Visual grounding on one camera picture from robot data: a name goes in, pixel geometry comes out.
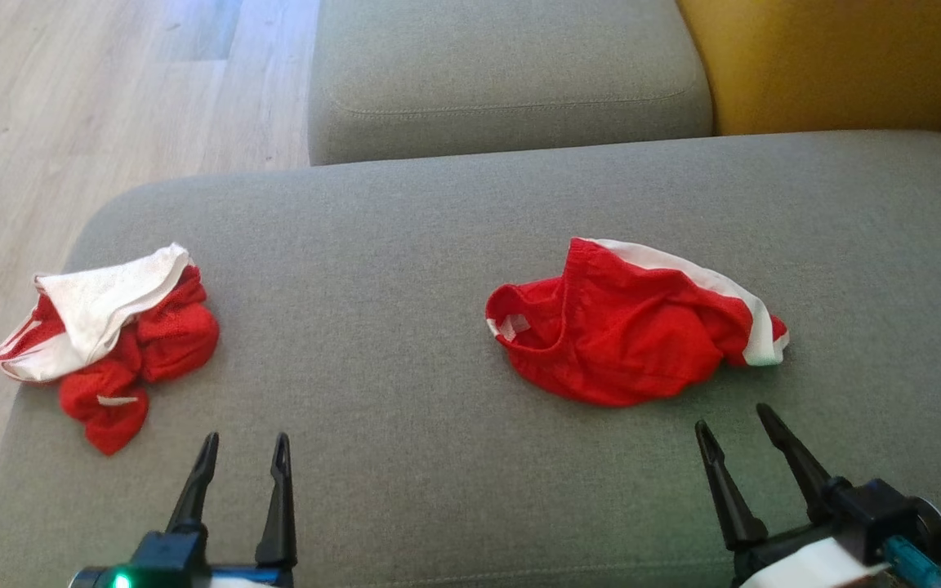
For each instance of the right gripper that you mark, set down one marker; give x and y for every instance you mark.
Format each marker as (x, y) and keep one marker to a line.
(797, 567)

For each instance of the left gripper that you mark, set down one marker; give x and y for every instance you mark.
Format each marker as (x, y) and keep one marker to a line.
(168, 563)

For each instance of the red garment with striped white trim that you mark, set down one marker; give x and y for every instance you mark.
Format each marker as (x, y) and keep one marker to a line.
(176, 335)

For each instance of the red garment with white band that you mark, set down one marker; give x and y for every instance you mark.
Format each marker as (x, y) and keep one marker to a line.
(626, 335)

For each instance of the large grey sofa seat cushion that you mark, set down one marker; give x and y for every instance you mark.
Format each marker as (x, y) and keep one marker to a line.
(438, 286)

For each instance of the yellow cushion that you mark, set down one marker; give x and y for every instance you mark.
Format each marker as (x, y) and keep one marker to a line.
(830, 57)

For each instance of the small grey sofa cushion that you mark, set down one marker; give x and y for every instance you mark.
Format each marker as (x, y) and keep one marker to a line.
(503, 73)

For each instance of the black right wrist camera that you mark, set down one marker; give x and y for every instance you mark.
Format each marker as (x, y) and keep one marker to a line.
(887, 510)

